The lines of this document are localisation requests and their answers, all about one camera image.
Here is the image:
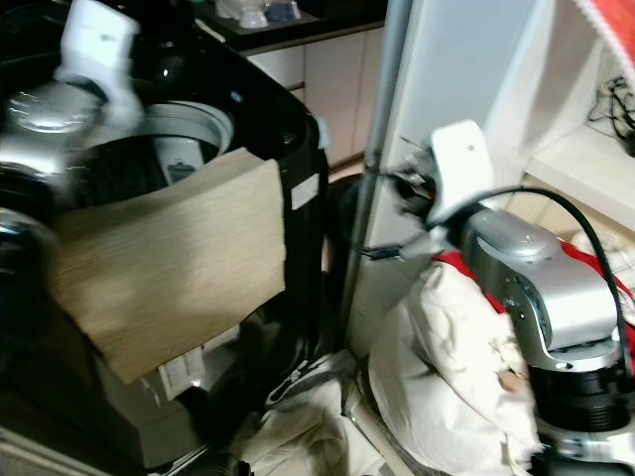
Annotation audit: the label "crumpled white cloth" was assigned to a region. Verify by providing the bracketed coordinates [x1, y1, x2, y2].
[238, 382, 368, 476]

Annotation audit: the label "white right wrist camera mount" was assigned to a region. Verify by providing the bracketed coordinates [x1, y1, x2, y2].
[427, 119, 497, 224]

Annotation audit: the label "white cups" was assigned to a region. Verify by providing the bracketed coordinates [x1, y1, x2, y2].
[218, 0, 304, 31]

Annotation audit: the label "beige woven cloth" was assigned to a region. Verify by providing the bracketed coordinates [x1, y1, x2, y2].
[45, 147, 289, 386]

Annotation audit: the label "red fabric with white trim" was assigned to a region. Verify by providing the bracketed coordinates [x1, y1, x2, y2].
[571, 0, 635, 65]

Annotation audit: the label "tangled black cables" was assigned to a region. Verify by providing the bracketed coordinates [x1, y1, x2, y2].
[590, 74, 635, 160]

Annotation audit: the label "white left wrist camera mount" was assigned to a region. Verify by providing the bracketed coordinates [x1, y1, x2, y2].
[55, 0, 145, 125]

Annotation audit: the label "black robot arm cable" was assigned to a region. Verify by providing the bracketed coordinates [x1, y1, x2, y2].
[442, 185, 634, 373]

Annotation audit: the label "black top-load washing machine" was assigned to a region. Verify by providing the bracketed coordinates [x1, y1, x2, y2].
[0, 0, 328, 472]

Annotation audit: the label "white shelf unit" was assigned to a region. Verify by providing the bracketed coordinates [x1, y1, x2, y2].
[347, 0, 635, 348]

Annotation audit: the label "red garment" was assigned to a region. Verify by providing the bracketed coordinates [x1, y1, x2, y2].
[432, 238, 635, 378]

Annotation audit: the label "cream white garment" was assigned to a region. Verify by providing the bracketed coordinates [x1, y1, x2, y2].
[367, 260, 547, 476]

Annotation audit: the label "light wooden cabinet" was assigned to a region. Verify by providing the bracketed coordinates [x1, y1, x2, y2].
[248, 25, 388, 170]

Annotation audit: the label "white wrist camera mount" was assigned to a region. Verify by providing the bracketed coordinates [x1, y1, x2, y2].
[427, 119, 497, 224]
[55, 0, 145, 125]

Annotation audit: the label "grey metal pole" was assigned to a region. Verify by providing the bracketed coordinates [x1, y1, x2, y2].
[342, 0, 416, 338]

